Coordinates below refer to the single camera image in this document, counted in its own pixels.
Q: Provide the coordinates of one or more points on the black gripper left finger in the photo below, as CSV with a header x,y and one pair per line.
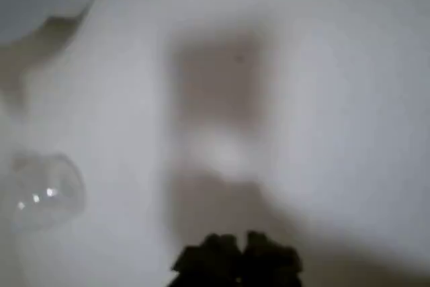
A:
x,y
211,263

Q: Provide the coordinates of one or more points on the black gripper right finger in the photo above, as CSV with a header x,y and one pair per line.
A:
x,y
268,263

